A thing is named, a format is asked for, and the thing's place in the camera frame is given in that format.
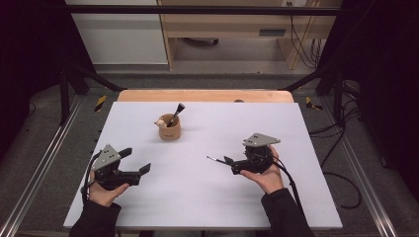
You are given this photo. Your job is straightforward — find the white cabinet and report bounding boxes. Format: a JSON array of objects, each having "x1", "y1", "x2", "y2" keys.
[{"x1": 65, "y1": 0, "x2": 169, "y2": 66}]

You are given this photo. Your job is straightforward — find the left hand-held gripper black cable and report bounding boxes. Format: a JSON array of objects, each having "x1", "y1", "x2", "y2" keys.
[{"x1": 80, "y1": 150, "x2": 104, "y2": 202}]

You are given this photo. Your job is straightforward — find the hand-held gripper black cable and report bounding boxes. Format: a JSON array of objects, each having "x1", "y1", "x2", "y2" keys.
[
  {"x1": 270, "y1": 153, "x2": 363, "y2": 213},
  {"x1": 80, "y1": 150, "x2": 104, "y2": 202}
]

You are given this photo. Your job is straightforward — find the person's left hand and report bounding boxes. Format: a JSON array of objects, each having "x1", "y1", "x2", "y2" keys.
[{"x1": 88, "y1": 171, "x2": 130, "y2": 207}]

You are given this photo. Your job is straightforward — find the person's right hand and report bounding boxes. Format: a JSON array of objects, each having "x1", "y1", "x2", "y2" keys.
[{"x1": 239, "y1": 146, "x2": 286, "y2": 196}]

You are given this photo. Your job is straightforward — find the black curtain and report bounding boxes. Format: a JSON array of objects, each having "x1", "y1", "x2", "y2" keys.
[
  {"x1": 0, "y1": 0, "x2": 97, "y2": 159},
  {"x1": 317, "y1": 0, "x2": 419, "y2": 192}
]

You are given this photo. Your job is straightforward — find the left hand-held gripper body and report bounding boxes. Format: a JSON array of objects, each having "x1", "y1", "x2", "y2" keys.
[{"x1": 91, "y1": 143, "x2": 143, "y2": 192}]

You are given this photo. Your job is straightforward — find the hanging black cables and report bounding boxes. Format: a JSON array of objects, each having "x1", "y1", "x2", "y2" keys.
[{"x1": 286, "y1": 1, "x2": 325, "y2": 69}]

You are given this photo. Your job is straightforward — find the black metal stand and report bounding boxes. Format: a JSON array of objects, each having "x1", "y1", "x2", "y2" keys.
[
  {"x1": 280, "y1": 62, "x2": 347, "y2": 127},
  {"x1": 58, "y1": 62, "x2": 127, "y2": 126}
]

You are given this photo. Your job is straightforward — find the light wooden desk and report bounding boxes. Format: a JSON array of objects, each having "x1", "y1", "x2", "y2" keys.
[{"x1": 157, "y1": 0, "x2": 344, "y2": 72}]

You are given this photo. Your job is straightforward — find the light wooden table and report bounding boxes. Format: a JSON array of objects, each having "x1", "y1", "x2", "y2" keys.
[{"x1": 117, "y1": 89, "x2": 294, "y2": 104}]

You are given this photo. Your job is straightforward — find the yellow-handled tool left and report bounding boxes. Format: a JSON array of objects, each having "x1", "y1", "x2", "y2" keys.
[{"x1": 94, "y1": 95, "x2": 108, "y2": 113}]

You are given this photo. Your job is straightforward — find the thick black makeup brush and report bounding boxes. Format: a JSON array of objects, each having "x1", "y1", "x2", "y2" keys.
[{"x1": 166, "y1": 102, "x2": 186, "y2": 128}]

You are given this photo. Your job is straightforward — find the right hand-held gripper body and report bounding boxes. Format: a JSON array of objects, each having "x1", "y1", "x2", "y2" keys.
[{"x1": 231, "y1": 132, "x2": 282, "y2": 176}]

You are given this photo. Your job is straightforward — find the black floor cables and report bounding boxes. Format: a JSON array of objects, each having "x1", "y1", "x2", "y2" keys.
[{"x1": 309, "y1": 80, "x2": 362, "y2": 169}]

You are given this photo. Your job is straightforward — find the black horizontal frame bar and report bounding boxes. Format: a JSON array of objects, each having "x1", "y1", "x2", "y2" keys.
[{"x1": 63, "y1": 4, "x2": 342, "y2": 17}]

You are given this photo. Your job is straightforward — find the aluminium floor rail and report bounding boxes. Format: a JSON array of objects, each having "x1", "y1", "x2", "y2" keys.
[
  {"x1": 320, "y1": 98, "x2": 399, "y2": 237},
  {"x1": 0, "y1": 95, "x2": 85, "y2": 237}
]

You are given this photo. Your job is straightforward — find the yellow-handled tool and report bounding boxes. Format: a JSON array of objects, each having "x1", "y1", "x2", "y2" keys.
[
  {"x1": 304, "y1": 96, "x2": 324, "y2": 112},
  {"x1": 94, "y1": 95, "x2": 108, "y2": 113}
]

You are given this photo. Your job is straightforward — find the right hand-held gripper black cable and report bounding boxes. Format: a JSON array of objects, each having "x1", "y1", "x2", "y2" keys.
[{"x1": 270, "y1": 153, "x2": 363, "y2": 213}]

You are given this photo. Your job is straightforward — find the yellow-handled tool right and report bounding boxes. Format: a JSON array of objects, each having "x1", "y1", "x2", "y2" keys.
[{"x1": 304, "y1": 96, "x2": 324, "y2": 112}]

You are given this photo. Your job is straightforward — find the wooden brush holder with animal figure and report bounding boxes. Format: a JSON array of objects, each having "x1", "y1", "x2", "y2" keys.
[{"x1": 153, "y1": 113, "x2": 182, "y2": 142}]

